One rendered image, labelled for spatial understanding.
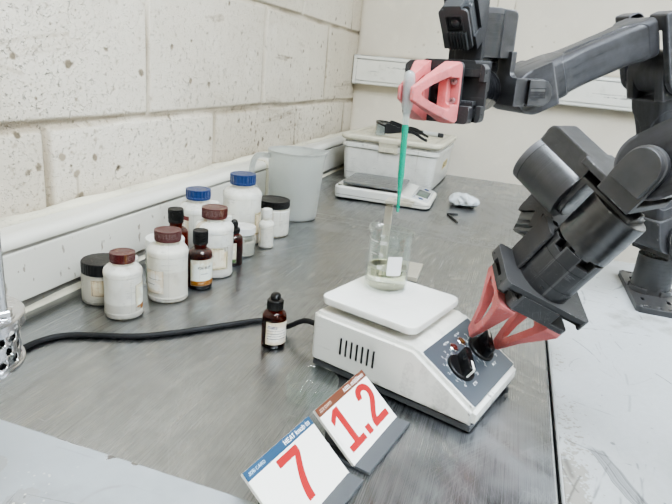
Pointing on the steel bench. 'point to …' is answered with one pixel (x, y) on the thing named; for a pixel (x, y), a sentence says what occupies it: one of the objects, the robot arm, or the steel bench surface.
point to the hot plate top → (393, 305)
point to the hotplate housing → (398, 363)
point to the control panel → (485, 374)
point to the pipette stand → (390, 223)
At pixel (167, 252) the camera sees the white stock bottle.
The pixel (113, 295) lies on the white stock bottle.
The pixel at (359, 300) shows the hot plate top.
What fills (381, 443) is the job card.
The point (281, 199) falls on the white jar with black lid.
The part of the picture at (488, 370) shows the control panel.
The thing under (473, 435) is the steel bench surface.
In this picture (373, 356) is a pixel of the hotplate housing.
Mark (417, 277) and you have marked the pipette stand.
